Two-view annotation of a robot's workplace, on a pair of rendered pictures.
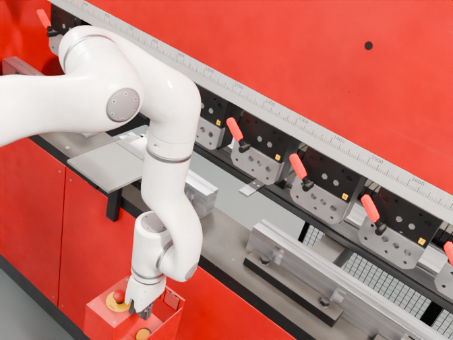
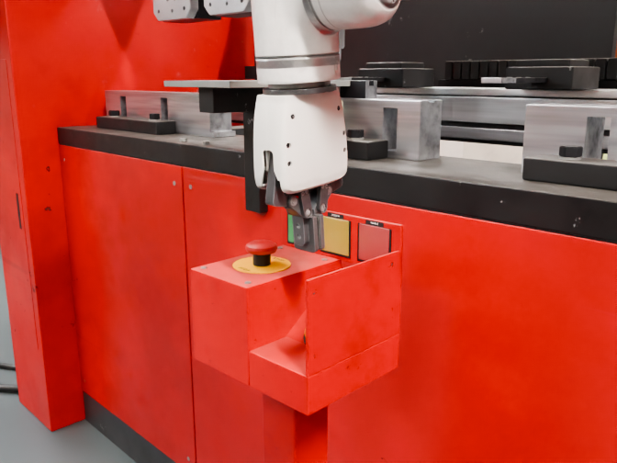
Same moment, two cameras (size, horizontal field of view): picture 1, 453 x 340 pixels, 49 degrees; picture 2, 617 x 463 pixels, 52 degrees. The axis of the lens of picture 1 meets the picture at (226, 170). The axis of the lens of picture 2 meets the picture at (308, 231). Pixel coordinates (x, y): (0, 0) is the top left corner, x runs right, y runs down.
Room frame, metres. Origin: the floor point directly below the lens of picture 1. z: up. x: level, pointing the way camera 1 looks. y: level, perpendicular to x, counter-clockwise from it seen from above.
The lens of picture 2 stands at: (0.22, -0.08, 1.01)
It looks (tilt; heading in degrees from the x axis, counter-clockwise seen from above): 14 degrees down; 17
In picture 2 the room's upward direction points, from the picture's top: straight up
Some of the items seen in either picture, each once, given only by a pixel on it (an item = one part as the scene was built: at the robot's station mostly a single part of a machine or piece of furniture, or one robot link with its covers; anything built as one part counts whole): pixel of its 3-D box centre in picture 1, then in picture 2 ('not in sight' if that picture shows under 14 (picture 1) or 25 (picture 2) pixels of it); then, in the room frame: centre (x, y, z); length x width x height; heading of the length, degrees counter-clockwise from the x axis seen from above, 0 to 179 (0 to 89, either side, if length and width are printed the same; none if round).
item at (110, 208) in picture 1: (108, 195); (242, 151); (1.21, 0.33, 0.88); 0.14 x 0.04 x 0.22; 151
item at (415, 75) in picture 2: not in sight; (373, 74); (1.52, 0.17, 1.01); 0.26 x 0.12 x 0.05; 151
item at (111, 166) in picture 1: (121, 161); (259, 83); (1.25, 0.31, 1.00); 0.26 x 0.18 x 0.01; 151
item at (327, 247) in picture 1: (346, 238); not in sight; (1.42, -0.47, 0.81); 0.64 x 0.08 x 0.14; 151
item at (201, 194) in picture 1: (164, 173); (342, 123); (1.35, 0.19, 0.92); 0.39 x 0.06 x 0.10; 61
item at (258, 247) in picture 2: (119, 298); (262, 255); (0.91, 0.19, 0.79); 0.04 x 0.04 x 0.04
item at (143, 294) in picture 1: (147, 284); (302, 132); (0.85, 0.11, 0.95); 0.10 x 0.07 x 0.11; 153
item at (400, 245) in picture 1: (401, 223); not in sight; (1.00, -0.44, 1.21); 0.15 x 0.09 x 0.17; 61
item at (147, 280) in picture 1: (149, 266); (299, 71); (0.84, 0.11, 1.01); 0.09 x 0.08 x 0.03; 153
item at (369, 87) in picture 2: not in sight; (330, 88); (1.36, 0.22, 0.99); 0.20 x 0.03 x 0.03; 61
